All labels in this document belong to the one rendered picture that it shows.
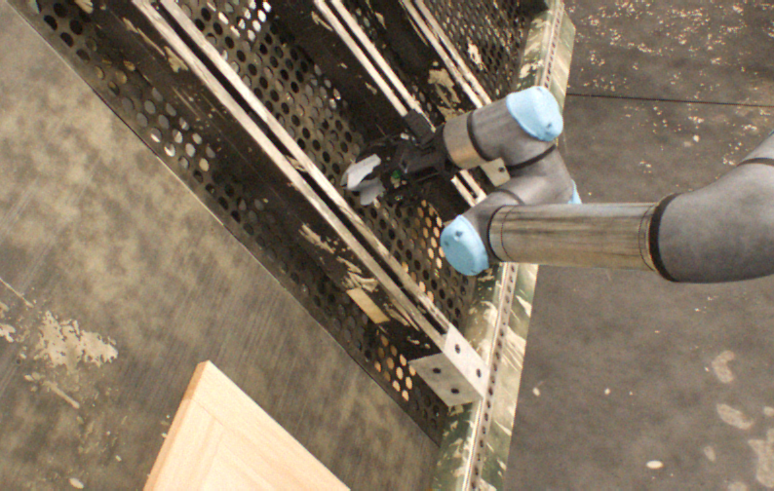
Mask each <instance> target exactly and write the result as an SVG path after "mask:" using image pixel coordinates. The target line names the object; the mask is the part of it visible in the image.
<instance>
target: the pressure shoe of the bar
mask: <svg viewBox="0 0 774 491"><path fill-rule="evenodd" d="M346 292H347V293H348V294H349V295H350V296H351V297H352V298H353V299H354V301H355V302H356V303H357V304H358V305H359V306H360V307H361V308H362V309H363V310H364V311H365V313H366V314H367V315H368V316H369V317H370V318H371V319H372V320H373V321H374V322H375V323H379V322H383V321H388V320H389V319H388V318H387V317H386V316H385V315H384V314H383V313H382V311H381V310H380V309H379V308H378V307H377V306H376V305H375V304H374V303H373V301H372V300H371V299H370V298H369V297H368V296H367V295H366V294H365V293H364V291H363V290H362V289H361V288H360V287H356V288H353V289H350V290H346Z"/></svg>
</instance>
